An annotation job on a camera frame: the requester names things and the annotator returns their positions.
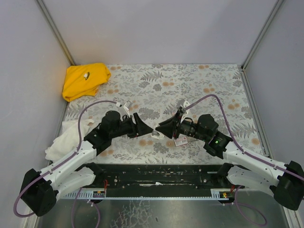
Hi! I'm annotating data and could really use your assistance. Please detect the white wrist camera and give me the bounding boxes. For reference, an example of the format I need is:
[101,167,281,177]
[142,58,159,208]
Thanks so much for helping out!
[123,101,133,117]
[181,100,190,112]

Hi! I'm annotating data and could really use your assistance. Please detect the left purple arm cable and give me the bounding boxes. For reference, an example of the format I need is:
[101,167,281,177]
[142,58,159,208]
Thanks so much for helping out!
[13,100,122,218]

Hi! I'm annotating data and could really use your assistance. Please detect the floral patterned table mat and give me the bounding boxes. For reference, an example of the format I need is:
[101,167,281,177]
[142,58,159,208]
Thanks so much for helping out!
[65,64,265,164]

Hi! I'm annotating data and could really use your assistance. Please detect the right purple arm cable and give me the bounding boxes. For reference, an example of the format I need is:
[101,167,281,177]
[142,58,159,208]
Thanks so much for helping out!
[184,94,304,181]

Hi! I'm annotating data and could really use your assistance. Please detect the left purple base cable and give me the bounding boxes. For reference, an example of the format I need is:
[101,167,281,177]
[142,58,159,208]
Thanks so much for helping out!
[71,187,100,228]

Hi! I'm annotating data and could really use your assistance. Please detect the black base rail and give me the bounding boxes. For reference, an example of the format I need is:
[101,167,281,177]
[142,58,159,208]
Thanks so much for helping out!
[76,162,245,190]

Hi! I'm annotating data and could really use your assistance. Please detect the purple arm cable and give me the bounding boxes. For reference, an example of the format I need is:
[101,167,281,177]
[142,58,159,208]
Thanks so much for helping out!
[13,100,122,218]
[184,94,304,181]

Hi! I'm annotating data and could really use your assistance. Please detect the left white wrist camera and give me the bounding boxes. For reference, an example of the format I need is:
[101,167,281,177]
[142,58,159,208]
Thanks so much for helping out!
[123,101,133,117]

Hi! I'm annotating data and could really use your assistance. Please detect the white slotted cable duct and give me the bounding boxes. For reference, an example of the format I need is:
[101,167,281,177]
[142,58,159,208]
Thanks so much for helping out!
[62,190,228,202]

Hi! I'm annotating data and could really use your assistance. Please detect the yellow folded cloth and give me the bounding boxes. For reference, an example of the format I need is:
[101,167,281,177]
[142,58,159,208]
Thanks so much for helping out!
[62,63,111,102]

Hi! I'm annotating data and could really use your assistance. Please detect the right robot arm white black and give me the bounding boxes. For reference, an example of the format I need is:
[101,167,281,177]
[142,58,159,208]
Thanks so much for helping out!
[156,108,304,210]

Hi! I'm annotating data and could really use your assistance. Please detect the red white staple box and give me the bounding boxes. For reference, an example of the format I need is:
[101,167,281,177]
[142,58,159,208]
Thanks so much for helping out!
[174,137,197,147]

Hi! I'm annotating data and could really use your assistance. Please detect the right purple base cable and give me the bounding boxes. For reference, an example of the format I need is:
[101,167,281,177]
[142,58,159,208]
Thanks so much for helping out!
[231,185,267,227]

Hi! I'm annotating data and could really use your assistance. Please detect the white crumpled cloth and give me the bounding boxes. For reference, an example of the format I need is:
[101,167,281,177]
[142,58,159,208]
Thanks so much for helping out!
[44,119,95,161]

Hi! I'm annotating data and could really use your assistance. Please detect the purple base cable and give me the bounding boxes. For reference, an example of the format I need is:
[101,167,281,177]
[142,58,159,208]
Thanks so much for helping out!
[71,187,100,228]
[231,185,267,227]

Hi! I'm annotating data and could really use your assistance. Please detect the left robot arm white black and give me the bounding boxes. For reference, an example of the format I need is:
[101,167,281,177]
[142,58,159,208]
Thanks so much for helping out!
[19,111,153,217]

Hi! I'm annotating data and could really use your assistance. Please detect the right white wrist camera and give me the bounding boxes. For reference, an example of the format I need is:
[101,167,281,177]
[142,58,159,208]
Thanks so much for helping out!
[181,100,190,112]

